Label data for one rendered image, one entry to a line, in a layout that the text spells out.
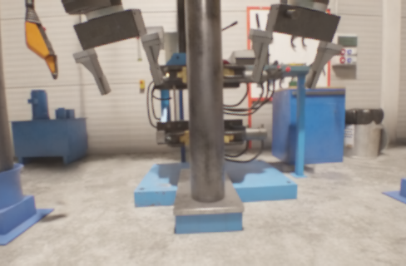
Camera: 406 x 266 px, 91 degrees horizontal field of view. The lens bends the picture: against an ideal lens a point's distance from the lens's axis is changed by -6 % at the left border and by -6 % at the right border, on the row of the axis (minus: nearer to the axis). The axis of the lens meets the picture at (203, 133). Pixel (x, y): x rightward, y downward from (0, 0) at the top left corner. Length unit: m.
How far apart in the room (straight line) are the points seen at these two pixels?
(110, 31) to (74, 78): 3.72
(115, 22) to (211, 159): 0.93
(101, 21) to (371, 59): 4.76
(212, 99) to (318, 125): 1.90
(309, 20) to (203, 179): 0.99
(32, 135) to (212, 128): 2.90
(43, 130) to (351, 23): 5.25
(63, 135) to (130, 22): 3.04
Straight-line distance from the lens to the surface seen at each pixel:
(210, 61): 1.22
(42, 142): 3.60
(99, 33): 0.49
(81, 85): 4.13
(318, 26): 0.50
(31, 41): 1.41
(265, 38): 0.46
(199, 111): 1.20
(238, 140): 1.62
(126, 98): 3.81
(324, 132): 2.94
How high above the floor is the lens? 0.69
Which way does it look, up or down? 6 degrees down
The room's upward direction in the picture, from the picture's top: 2 degrees counter-clockwise
